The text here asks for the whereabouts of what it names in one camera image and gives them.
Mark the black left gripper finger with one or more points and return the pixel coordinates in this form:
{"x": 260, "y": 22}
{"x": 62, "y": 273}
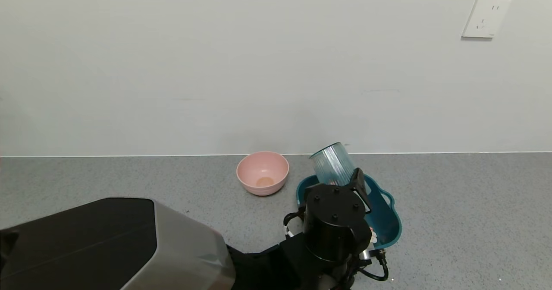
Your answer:
{"x": 360, "y": 188}

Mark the transparent blue ribbed measuring cup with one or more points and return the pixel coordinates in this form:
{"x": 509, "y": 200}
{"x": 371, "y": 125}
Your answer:
{"x": 332, "y": 165}

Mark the red and white candy heap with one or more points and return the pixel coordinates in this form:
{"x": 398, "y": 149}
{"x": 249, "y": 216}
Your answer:
{"x": 373, "y": 237}

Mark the black and grey left robot arm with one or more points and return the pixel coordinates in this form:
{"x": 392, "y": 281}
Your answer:
{"x": 129, "y": 247}

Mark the pink plastic bowl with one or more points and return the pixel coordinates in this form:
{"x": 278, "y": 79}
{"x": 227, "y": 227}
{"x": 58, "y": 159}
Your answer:
{"x": 263, "y": 169}

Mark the white wall socket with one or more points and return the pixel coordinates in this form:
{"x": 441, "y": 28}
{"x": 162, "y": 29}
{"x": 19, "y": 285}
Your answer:
{"x": 485, "y": 18}

